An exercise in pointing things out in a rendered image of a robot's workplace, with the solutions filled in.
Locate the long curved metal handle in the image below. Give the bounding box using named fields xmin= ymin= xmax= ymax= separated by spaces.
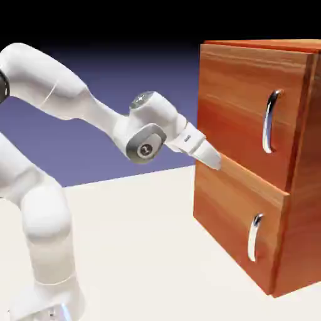
xmin=262 ymin=89 xmax=285 ymax=154

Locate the large wooden cabinet door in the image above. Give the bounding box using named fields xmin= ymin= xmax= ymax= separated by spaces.
xmin=197 ymin=43 xmax=316 ymax=192

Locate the short curved metal handle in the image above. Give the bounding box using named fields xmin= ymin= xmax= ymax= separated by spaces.
xmin=247 ymin=213 xmax=265 ymax=263

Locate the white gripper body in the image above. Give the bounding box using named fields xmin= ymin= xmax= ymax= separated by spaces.
xmin=191 ymin=139 xmax=222 ymax=171

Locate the wooden cabinet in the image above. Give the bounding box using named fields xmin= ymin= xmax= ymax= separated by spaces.
xmin=193 ymin=38 xmax=321 ymax=298

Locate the small wooden cabinet door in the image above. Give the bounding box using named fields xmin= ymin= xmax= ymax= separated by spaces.
xmin=193 ymin=153 xmax=290 ymax=296

